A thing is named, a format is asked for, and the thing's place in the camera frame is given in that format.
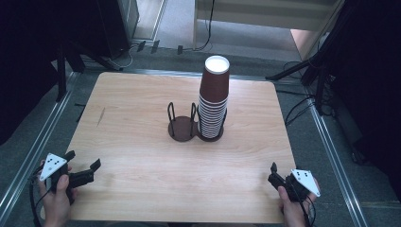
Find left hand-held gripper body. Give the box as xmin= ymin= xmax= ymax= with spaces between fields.
xmin=38 ymin=152 xmax=96 ymax=204

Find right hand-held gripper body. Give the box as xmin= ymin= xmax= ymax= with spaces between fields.
xmin=276 ymin=168 xmax=322 ymax=203

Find black wire cup holder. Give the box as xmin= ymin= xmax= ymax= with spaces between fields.
xmin=166 ymin=101 xmax=228 ymax=143

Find single brown paper cup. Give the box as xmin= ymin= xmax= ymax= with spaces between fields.
xmin=199 ymin=55 xmax=231 ymax=104

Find person's right hand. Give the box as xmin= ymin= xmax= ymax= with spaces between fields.
xmin=277 ymin=178 xmax=322 ymax=227

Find person's left hand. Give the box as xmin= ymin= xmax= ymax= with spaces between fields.
xmin=37 ymin=164 xmax=79 ymax=227

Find black metal stand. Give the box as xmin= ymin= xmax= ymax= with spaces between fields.
xmin=55 ymin=37 xmax=125 ymax=103

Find black tripod stand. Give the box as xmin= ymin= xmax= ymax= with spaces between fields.
xmin=265 ymin=31 xmax=336 ymax=116

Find black curtain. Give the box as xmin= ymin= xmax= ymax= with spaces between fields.
xmin=0 ymin=0 xmax=96 ymax=147
xmin=327 ymin=0 xmax=401 ymax=202

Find dark cabinet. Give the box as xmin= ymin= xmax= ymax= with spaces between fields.
xmin=94 ymin=0 xmax=140 ymax=59

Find metal floor rail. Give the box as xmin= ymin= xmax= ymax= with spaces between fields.
xmin=0 ymin=71 xmax=79 ymax=219
xmin=306 ymin=96 xmax=369 ymax=227

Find right hand-held gripper cable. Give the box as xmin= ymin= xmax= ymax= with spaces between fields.
xmin=298 ymin=193 xmax=317 ymax=227

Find hand-held gripper cable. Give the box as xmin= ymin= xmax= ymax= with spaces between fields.
xmin=27 ymin=169 xmax=52 ymax=227
xmin=298 ymin=193 xmax=317 ymax=227

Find left hand-held gripper cable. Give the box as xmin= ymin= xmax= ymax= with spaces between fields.
xmin=27 ymin=169 xmax=52 ymax=227

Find black floor cables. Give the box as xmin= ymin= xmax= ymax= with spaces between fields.
xmin=283 ymin=94 xmax=317 ymax=128

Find white floor cable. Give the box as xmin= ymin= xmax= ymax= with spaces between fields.
xmin=103 ymin=43 xmax=140 ymax=69

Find white furniture frame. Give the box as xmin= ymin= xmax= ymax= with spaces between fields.
xmin=192 ymin=0 xmax=347 ymax=50

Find black hanging cable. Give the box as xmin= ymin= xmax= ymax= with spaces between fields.
xmin=177 ymin=0 xmax=217 ymax=56

